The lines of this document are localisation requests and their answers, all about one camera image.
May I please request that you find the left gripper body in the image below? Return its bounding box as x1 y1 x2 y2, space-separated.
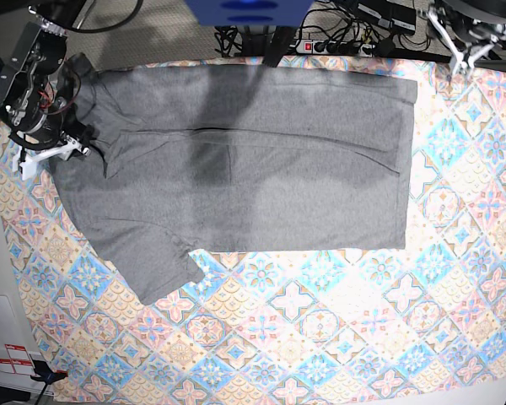
425 8 506 79

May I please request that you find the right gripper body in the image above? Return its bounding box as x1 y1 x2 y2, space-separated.
9 113 94 181

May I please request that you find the grey T-shirt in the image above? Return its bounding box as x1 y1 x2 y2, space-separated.
50 56 417 305

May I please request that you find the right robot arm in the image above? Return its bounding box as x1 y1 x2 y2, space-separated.
0 1 94 180

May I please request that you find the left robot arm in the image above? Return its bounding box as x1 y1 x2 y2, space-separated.
422 0 506 78

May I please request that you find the white power strip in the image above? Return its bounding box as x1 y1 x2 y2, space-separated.
294 39 375 57

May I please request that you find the blue clamp bottom left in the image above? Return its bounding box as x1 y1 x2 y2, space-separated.
30 366 68 386

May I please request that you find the white box with red labels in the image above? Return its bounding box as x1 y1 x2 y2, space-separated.
0 293 54 396

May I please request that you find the patterned tile tablecloth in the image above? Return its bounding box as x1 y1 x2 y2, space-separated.
0 57 506 404

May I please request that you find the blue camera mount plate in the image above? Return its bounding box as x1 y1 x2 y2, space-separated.
186 0 313 27

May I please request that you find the black centre post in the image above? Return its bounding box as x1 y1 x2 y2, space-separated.
262 26 297 68

